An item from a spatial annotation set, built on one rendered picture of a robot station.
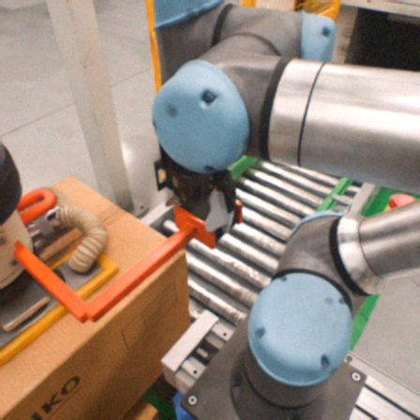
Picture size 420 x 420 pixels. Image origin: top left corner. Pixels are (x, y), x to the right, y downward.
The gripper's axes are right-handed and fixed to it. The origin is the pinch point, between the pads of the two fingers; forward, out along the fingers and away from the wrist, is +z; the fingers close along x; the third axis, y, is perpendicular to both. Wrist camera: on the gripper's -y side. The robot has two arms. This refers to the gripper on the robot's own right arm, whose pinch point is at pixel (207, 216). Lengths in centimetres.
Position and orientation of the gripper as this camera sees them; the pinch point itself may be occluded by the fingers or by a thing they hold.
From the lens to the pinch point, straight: 61.8
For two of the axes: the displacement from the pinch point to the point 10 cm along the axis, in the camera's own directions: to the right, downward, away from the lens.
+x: 7.7, 4.4, -4.6
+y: -6.4, 5.5, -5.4
